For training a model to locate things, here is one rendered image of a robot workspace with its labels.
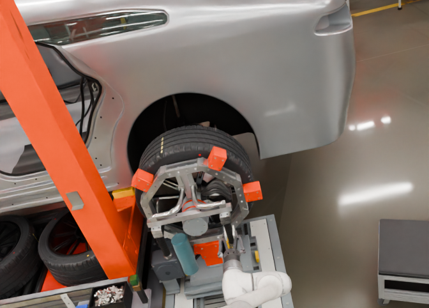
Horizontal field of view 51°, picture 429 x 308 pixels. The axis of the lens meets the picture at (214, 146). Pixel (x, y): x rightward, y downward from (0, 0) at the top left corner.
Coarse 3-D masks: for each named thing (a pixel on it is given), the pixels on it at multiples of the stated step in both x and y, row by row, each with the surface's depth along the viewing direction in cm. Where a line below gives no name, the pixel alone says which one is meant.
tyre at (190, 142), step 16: (176, 128) 243; (192, 128) 241; (208, 128) 242; (160, 144) 237; (176, 144) 231; (192, 144) 228; (208, 144) 229; (224, 144) 235; (240, 144) 250; (144, 160) 240; (160, 160) 229; (176, 160) 230; (240, 160) 234; (240, 176) 237
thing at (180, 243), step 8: (176, 240) 237; (184, 240) 236; (176, 248) 236; (184, 248) 237; (184, 256) 239; (192, 256) 243; (184, 264) 243; (192, 264) 245; (184, 272) 249; (192, 272) 247
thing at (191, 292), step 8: (256, 240) 300; (256, 248) 295; (256, 256) 288; (256, 264) 287; (256, 272) 279; (184, 280) 287; (184, 288) 282; (192, 288) 283; (200, 288) 282; (208, 288) 278; (216, 288) 278; (192, 296) 282; (200, 296) 282
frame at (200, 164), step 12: (168, 168) 227; (180, 168) 223; (192, 168) 222; (204, 168) 222; (156, 180) 226; (228, 180) 228; (240, 180) 229; (144, 192) 236; (240, 192) 232; (144, 204) 234; (240, 204) 237; (240, 216) 242; (168, 228) 251; (216, 228) 254; (192, 240) 251; (204, 240) 251; (216, 240) 252
